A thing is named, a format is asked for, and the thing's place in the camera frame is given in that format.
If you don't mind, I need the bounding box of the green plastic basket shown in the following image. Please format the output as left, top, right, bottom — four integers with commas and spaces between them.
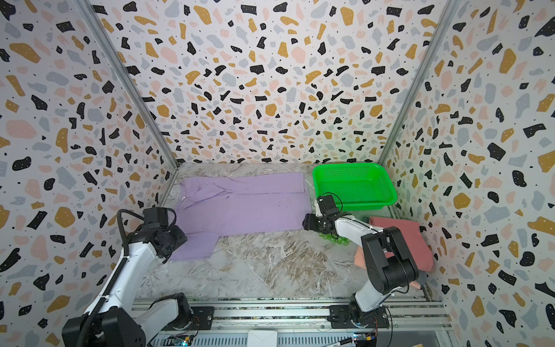
312, 163, 397, 211

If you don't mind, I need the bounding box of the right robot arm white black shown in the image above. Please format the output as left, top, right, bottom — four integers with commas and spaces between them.
303, 213, 419, 327

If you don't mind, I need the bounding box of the lilac t-shirt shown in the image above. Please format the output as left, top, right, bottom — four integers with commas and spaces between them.
171, 172, 312, 261

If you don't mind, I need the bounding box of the aluminium corner post right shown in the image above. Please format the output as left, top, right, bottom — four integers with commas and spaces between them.
378, 0, 460, 167

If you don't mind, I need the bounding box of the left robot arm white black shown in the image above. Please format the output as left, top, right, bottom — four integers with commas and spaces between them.
62, 226, 198, 346

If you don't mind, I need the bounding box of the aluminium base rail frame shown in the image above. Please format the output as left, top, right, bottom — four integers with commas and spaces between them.
150, 295, 458, 346

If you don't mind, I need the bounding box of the aluminium corner post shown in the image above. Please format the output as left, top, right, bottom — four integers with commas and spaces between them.
378, 0, 460, 167
74, 1, 179, 171

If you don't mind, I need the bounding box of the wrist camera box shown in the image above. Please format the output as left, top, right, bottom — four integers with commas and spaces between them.
315, 195, 340, 217
143, 207, 170, 230

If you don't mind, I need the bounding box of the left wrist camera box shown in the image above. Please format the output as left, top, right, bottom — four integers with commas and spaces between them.
143, 207, 170, 230

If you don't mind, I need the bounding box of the green bead cluster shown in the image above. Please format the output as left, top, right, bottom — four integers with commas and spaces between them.
319, 234, 351, 246

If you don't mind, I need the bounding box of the aluminium side floor rail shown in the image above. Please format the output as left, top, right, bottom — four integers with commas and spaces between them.
156, 168, 179, 208

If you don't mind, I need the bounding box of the folded salmon t-shirt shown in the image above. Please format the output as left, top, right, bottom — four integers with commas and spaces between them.
354, 247, 367, 270

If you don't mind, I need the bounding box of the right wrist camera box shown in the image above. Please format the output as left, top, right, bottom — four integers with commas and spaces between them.
315, 195, 340, 217

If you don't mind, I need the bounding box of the aluminium corner post left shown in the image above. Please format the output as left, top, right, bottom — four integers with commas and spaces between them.
74, 1, 179, 171

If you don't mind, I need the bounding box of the folded pink t-shirt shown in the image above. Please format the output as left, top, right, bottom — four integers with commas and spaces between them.
370, 217, 434, 272

